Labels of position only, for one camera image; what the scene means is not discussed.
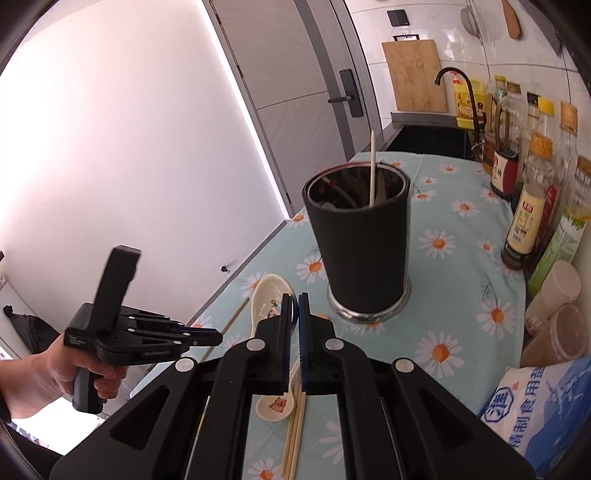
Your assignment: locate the soy sauce bottle red label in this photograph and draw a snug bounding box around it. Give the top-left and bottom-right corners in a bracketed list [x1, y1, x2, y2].
[490, 81, 527, 202]

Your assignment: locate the black door handle lock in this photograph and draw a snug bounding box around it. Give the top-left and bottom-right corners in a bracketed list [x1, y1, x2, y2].
[328, 69, 363, 118]

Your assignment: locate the small black wall switch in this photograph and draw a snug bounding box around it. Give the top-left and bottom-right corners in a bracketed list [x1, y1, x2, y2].
[387, 9, 410, 28]

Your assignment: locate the dark vinegar bottle cream label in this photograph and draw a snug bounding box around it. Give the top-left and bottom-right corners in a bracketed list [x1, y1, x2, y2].
[501, 133, 554, 270]

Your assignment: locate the yellow oil jug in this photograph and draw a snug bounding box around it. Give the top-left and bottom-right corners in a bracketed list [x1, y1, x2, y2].
[453, 73, 486, 130]

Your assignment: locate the wooden spatula on wall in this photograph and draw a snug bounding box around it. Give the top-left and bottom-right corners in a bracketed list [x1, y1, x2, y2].
[501, 0, 522, 40]

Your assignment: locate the grey door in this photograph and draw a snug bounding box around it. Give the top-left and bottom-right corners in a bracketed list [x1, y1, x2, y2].
[204, 0, 383, 215]

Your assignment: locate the left forearm black sleeve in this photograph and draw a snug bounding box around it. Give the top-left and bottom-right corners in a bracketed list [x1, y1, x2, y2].
[1, 389, 61, 479]

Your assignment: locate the black cap bottle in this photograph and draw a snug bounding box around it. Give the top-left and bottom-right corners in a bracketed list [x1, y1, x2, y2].
[514, 91, 540, 198]

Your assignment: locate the green label bottle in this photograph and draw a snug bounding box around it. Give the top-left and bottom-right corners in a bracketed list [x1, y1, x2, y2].
[527, 156, 590, 298]

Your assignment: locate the bamboo cutting board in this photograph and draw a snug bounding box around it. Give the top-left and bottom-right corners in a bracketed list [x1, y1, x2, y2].
[382, 39, 448, 113]

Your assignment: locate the white blue salt bag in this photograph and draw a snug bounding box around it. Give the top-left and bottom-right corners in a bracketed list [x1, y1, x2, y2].
[480, 357, 590, 479]

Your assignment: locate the clear bottle gold cap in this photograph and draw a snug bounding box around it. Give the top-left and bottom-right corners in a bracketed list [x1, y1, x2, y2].
[552, 101, 578, 228]

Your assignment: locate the white lid spice jar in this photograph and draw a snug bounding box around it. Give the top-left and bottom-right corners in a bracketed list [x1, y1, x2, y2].
[525, 260, 581, 336]

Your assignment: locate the daisy-patterned blue tablecloth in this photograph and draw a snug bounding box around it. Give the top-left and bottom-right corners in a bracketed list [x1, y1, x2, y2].
[128, 150, 528, 480]

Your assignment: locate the white ceramic spoon green print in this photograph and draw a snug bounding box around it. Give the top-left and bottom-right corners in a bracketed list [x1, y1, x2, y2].
[250, 273, 297, 337]

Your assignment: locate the metal mesh strainer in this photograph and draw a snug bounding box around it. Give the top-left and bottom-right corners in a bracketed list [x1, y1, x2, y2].
[460, 1, 482, 41]

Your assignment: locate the glass oil bottle handle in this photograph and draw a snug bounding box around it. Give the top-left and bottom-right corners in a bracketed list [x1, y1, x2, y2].
[483, 75, 507, 175]

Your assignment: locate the clear bottle yellow cap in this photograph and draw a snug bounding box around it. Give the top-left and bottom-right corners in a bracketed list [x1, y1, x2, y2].
[530, 97, 554, 160]

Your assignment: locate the black utensil holder cup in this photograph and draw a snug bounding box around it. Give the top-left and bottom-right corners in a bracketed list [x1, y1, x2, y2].
[301, 162, 411, 324]

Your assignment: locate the white ceramic spoon bear print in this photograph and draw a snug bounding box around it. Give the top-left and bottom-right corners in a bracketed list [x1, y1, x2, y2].
[256, 361, 300, 422]

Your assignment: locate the black sink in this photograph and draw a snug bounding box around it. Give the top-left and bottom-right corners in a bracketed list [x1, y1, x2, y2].
[380, 112, 475, 161]

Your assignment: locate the black kitchen faucet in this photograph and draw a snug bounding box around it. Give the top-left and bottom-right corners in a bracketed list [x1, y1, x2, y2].
[435, 67, 486, 162]

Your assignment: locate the person's left hand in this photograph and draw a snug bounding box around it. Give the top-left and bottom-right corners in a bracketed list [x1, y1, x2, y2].
[0, 335, 127, 421]

